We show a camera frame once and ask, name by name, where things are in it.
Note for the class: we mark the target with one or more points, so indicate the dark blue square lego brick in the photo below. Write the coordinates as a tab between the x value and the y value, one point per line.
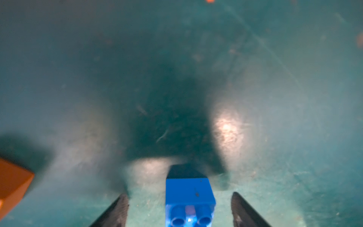
189	199

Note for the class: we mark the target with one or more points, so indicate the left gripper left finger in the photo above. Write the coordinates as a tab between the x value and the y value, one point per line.
115	215

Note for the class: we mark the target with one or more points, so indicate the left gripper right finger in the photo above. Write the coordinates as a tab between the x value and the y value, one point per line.
244	215

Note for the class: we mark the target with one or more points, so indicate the orange square lego brick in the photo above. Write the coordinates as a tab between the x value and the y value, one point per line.
15	181

